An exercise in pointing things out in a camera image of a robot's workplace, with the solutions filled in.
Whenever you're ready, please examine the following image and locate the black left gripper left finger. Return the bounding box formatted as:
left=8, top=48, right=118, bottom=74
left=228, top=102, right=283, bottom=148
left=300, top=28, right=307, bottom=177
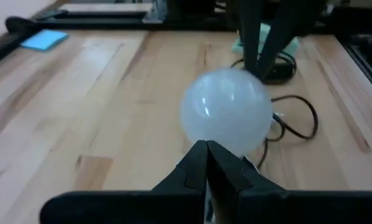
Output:
left=39, top=139, right=208, bottom=224

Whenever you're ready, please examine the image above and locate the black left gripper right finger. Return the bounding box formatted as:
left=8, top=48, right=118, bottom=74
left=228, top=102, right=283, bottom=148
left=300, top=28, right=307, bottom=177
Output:
left=206, top=141, right=372, bottom=224

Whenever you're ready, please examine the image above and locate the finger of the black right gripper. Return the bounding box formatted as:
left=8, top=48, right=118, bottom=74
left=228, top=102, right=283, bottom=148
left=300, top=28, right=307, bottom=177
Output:
left=258, top=0, right=302, bottom=81
left=238, top=0, right=264, bottom=76

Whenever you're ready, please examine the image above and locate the white light bulb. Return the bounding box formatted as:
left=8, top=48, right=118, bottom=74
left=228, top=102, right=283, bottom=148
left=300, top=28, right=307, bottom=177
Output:
left=179, top=68, right=274, bottom=157

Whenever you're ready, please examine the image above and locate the mint green flat pad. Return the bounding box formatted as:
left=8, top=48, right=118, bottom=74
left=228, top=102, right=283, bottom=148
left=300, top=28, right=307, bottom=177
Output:
left=231, top=23, right=300, bottom=57

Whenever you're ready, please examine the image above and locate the blue sticky note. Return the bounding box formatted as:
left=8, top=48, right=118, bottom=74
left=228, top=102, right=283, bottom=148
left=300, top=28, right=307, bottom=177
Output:
left=20, top=29, right=70, bottom=52

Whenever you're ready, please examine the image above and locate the black lamp power cable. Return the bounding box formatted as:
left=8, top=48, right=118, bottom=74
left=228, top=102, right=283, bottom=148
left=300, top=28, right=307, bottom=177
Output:
left=230, top=51, right=319, bottom=169

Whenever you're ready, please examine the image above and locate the black table edge rail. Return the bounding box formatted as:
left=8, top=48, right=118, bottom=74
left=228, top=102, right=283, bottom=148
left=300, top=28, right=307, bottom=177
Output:
left=36, top=10, right=237, bottom=31
left=0, top=18, right=62, bottom=71
left=335, top=6, right=372, bottom=99

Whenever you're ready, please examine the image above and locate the black rounded frame foot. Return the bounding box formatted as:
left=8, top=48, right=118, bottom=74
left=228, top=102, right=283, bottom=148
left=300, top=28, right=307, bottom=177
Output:
left=4, top=16, right=42, bottom=34

